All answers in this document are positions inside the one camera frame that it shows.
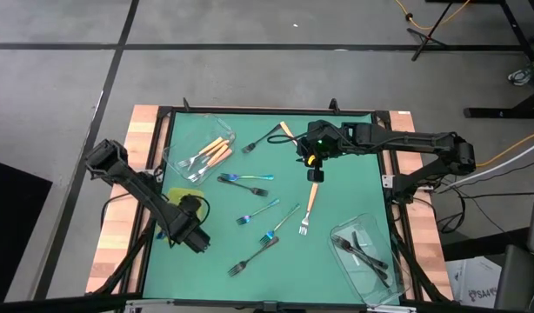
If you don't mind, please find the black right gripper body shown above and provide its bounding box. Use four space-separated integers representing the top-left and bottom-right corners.
296 120 338 183

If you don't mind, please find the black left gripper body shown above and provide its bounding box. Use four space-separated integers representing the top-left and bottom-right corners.
170 194 212 256

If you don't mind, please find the yellow plastic bin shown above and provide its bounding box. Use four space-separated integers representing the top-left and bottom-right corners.
156 186 207 244

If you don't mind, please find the long dark spoon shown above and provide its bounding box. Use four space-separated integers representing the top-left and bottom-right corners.
226 236 280 278

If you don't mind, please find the black tripod stand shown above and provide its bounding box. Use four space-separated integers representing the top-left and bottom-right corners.
406 0 457 62

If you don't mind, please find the black panel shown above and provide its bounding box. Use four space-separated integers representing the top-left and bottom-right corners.
0 158 53 301

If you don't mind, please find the white cardboard box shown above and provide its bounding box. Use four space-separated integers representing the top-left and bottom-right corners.
444 255 503 310

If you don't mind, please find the person's shoe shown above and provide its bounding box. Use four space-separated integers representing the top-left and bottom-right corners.
507 64 534 87

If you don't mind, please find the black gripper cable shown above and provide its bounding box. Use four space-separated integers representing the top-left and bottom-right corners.
265 131 304 145

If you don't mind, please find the black table frame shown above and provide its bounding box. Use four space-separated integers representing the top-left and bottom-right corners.
86 97 455 313

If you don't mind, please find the yellow extension cable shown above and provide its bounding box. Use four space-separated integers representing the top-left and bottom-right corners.
394 0 472 31
475 125 534 170

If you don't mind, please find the black desk frame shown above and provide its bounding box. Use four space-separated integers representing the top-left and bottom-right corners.
423 0 534 119

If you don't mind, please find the white hose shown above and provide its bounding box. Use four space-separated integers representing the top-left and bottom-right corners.
436 138 534 190

